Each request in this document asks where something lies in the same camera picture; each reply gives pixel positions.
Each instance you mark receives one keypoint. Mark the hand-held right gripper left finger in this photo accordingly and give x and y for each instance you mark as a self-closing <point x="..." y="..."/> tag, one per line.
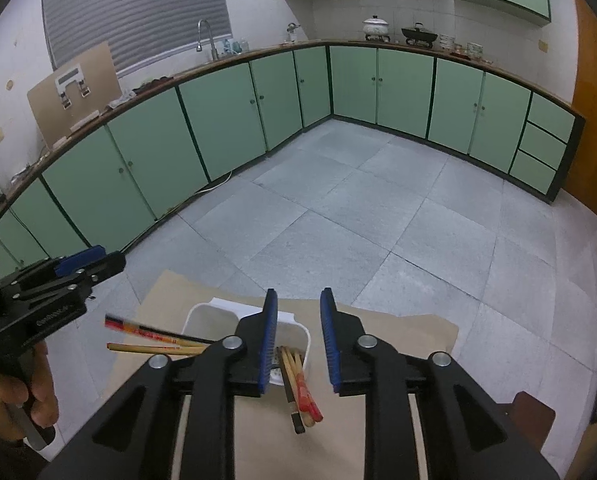
<point x="268" y="350"/>

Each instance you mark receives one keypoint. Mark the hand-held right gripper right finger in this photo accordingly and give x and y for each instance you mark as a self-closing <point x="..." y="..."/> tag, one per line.
<point x="331" y="350"/>

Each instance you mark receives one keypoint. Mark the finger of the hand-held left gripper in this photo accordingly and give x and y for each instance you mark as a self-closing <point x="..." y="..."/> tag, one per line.
<point x="103" y="266"/>
<point x="81" y="259"/>

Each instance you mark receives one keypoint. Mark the wooden chopstick red end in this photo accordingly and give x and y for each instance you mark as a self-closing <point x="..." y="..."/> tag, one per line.
<point x="303" y="400"/>

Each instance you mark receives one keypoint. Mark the bundle of wooden chopsticks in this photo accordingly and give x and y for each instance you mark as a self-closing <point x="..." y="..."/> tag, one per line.
<point x="314" y="407"/>

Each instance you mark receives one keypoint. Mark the black chopstick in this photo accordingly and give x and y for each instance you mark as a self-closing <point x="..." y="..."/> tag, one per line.
<point x="294" y="410"/>

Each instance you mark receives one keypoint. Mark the white double utensil holder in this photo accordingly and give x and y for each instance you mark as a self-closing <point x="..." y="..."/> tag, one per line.
<point x="203" y="317"/>

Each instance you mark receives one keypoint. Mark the dark chopstick red patterned end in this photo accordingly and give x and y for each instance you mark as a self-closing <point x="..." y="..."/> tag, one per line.
<point x="148" y="331"/>

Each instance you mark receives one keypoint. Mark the light wooden chopstick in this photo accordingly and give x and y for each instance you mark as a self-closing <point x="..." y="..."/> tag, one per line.
<point x="153" y="349"/>

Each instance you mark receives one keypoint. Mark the beige cardboard mat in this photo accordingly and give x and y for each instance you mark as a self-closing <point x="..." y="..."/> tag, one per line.
<point x="303" y="455"/>

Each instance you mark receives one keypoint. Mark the green kitchen base cabinets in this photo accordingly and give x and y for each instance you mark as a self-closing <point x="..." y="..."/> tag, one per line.
<point x="153" y="160"/>

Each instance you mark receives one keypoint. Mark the brown cardboard board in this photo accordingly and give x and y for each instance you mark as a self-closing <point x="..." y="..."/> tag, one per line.
<point x="43" y="110"/>

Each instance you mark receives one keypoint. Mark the white cloth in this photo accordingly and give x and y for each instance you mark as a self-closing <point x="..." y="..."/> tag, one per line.
<point x="123" y="99"/>

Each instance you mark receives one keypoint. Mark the dark brown wooden stool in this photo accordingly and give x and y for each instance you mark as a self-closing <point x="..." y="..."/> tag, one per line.
<point x="528" y="415"/>

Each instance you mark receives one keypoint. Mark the sink faucet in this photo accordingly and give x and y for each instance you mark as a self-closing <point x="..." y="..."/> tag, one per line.
<point x="211" y="40"/>

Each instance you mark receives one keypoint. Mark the grey window blind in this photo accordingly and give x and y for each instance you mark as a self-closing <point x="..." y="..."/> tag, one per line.
<point x="128" y="10"/>

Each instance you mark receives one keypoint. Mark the bottles beside sink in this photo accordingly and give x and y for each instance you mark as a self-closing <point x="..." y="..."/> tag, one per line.
<point x="236" y="47"/>

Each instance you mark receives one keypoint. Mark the green cabinet drawer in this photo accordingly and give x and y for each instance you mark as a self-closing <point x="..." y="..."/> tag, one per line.
<point x="543" y="145"/>
<point x="550" y="117"/>
<point x="534" y="172"/>

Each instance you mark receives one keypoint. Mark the metal kettle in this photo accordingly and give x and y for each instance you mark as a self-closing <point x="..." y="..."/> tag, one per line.
<point x="292" y="34"/>

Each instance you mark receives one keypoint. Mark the white cooking pot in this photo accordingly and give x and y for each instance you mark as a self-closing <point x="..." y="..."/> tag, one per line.
<point x="377" y="27"/>

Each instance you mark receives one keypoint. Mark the black wok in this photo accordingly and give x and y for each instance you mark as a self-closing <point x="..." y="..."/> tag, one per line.
<point x="419" y="36"/>

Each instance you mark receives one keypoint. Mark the glass jars on counter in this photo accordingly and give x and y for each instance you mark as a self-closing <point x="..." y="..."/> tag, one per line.
<point x="473" y="50"/>

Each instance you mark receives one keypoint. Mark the orange wooden door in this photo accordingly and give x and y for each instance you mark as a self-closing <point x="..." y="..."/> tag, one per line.
<point x="593" y="110"/>

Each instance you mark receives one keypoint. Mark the white bracket on cardboard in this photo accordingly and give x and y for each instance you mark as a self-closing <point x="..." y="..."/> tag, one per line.
<point x="71" y="75"/>

